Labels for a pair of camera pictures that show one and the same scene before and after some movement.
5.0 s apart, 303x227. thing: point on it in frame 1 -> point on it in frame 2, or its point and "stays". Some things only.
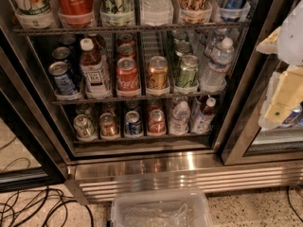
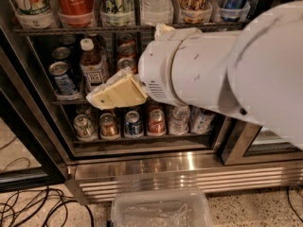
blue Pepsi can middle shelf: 62,78 stays
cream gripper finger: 270,44 -> 162,28
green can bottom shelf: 83,126 stays
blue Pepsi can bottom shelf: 133,125 stays
